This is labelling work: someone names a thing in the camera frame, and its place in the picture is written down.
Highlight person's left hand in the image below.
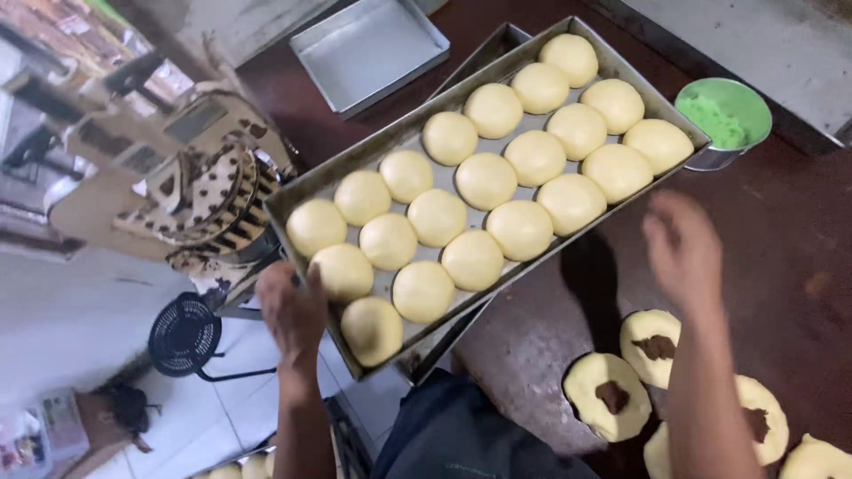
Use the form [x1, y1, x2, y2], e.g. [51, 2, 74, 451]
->
[256, 261, 329, 373]

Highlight person's right hand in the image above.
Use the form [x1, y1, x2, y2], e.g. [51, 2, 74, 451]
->
[642, 189, 726, 317]

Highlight long metal baking tray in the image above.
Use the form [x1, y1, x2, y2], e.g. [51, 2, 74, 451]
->
[264, 16, 712, 382]

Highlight green paste filling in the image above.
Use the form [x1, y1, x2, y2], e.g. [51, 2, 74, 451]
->
[679, 94, 749, 150]

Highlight metal bowl green inside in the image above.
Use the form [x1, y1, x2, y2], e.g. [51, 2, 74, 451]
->
[674, 78, 773, 173]

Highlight flat dough with chocolate filling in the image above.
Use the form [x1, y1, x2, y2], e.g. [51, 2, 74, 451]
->
[619, 309, 682, 390]
[563, 353, 653, 444]
[735, 374, 790, 467]

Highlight batch of round dough balls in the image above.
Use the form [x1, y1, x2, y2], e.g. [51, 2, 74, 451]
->
[286, 33, 695, 368]

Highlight steel counter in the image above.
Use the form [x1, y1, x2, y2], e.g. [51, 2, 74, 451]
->
[586, 0, 852, 150]

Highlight flat dough disc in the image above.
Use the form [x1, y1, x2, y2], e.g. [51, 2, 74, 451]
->
[779, 434, 852, 479]
[643, 421, 675, 479]

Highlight empty metal baking tray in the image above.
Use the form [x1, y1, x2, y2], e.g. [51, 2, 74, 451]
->
[393, 23, 533, 387]

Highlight person's dark apron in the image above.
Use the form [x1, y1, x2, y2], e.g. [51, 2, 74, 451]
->
[370, 368, 600, 479]

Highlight square metal baking pan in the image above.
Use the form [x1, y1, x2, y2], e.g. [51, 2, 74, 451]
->
[289, 0, 451, 121]

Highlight dough divider machine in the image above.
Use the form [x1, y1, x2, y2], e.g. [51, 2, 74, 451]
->
[50, 83, 300, 320]

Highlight black floor fan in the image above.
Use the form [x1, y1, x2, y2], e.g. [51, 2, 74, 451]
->
[148, 291, 278, 383]

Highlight box with packets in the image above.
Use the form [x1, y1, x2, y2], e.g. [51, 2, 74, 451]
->
[0, 387, 91, 479]

